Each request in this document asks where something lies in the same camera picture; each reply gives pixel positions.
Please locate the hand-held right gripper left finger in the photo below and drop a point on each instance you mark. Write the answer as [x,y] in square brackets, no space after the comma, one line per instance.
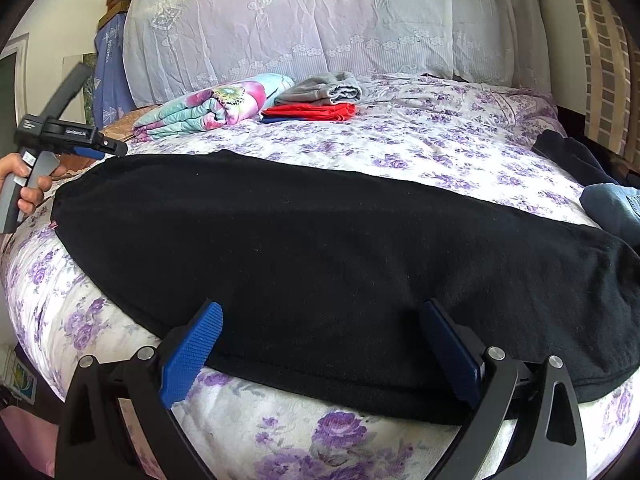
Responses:
[192,355]

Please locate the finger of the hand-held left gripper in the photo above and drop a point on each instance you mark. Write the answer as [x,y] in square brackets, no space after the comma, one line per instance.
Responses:
[70,92]
[112,149]

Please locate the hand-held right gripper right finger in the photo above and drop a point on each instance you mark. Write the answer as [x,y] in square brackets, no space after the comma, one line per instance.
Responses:
[450,355]

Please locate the black pants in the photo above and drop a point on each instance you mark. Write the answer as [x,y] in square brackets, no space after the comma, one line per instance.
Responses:
[325,260]

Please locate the person's left hand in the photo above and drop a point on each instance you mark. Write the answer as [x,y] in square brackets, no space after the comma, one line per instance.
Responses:
[7,170]

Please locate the orange brown pillow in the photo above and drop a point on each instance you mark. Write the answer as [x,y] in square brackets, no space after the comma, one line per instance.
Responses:
[120,127]

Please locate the blue patterned cloth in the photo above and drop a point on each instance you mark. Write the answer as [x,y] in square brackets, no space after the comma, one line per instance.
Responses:
[112,70]

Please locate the folded floral quilt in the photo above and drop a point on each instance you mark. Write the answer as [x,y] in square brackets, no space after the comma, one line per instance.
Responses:
[210,110]

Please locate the folded blue garment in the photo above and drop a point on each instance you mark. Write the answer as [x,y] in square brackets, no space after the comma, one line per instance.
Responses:
[275,119]

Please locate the colourful printed box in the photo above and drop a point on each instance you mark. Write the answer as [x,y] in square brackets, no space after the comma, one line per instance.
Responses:
[20,375]

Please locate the pink cloth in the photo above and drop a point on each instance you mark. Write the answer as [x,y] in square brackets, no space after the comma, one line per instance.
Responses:
[25,445]

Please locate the folded red garment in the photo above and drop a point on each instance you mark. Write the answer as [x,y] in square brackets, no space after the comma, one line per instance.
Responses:
[310,111]

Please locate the bed with purple floral sheet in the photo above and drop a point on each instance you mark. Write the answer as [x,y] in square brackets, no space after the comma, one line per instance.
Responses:
[425,150]

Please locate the folded grey garment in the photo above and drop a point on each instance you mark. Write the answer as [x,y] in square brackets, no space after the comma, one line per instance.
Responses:
[320,90]

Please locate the blue denim jeans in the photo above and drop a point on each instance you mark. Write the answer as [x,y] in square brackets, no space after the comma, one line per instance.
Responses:
[610,205]

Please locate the lace-covered headboard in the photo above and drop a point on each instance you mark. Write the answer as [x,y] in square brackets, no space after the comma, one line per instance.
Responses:
[300,20]

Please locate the beige checked curtain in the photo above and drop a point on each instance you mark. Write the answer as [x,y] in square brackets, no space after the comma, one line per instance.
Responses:
[605,60]

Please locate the green wall picture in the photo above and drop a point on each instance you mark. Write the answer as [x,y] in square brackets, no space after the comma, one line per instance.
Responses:
[88,97]

